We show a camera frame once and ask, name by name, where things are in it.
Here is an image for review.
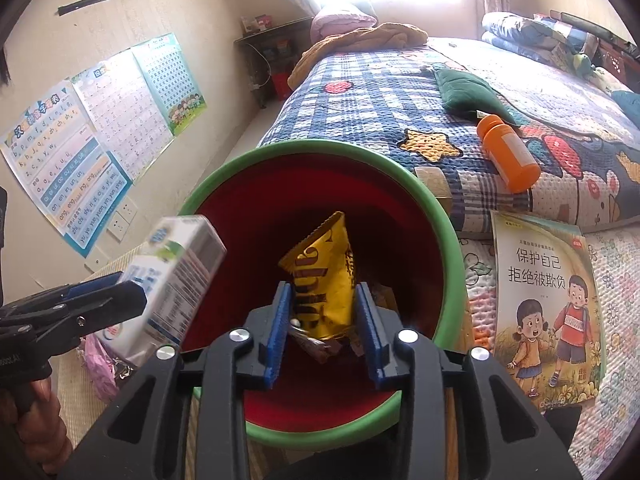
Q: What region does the brown blanket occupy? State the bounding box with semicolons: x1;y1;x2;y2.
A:
287;22;430;88

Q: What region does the children's picture book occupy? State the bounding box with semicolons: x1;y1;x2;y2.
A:
490;210;607;413

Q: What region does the dark green cushion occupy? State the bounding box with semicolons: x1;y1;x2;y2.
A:
433;67;522;128

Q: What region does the folded patterned quilt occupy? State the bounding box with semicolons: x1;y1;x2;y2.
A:
481;11;601;68

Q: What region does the teal cushion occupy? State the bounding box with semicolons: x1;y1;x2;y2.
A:
611;89;640;126

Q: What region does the blue-bordered letter wall poster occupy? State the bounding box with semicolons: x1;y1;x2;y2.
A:
0;79;133;259

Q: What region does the pink crumpled wrapper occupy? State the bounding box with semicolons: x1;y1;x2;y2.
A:
82;334;126;403

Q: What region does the person's left hand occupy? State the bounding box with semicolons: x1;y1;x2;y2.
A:
0;377;73;480

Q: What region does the white chart wall poster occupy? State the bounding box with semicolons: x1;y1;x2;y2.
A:
70;49;175;186

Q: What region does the dark bedside table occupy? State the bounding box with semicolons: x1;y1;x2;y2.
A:
234;16;316;108

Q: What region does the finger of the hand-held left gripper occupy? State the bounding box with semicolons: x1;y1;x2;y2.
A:
0;271;125;317
29;280;149;338

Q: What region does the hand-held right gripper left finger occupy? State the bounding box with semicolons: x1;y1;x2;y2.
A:
60;281;296;480

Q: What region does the orange plastic bottle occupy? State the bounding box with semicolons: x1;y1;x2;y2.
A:
475;114;542;194

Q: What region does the yellow snack packet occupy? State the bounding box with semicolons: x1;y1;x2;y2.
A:
278;211;358;343

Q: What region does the green-bordered chart wall poster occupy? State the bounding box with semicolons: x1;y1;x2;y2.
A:
131;32;207;137

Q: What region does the blue patchwork bed quilt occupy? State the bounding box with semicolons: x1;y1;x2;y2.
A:
257;35;640;238

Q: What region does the dark wooden headboard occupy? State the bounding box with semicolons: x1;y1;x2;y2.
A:
550;9;640;81

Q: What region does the pink folded blanket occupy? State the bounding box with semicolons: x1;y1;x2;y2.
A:
310;2;378;43

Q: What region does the green plush toy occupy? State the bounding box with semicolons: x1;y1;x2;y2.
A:
572;51;608;78

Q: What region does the red bin with green rim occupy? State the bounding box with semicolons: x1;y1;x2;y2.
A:
177;139;468;451

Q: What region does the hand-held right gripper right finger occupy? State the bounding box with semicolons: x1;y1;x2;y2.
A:
352;281;586;480

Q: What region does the white milk carton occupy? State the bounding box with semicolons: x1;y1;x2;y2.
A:
97;215;227;366

